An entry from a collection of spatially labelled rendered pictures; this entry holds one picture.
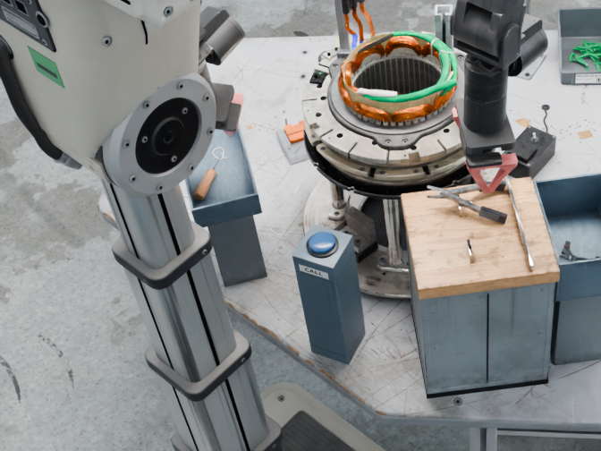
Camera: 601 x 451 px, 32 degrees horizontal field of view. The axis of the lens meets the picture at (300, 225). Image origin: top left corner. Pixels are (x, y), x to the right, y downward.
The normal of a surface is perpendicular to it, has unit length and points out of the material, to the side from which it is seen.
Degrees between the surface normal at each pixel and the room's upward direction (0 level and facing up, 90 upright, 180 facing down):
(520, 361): 90
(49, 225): 0
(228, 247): 90
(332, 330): 90
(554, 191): 90
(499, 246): 0
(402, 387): 0
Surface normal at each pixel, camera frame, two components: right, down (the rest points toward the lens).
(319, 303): -0.45, 0.69
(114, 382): -0.12, -0.67
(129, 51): 0.72, 0.65
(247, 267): 0.22, 0.70
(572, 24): -0.13, 0.71
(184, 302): 0.72, 0.45
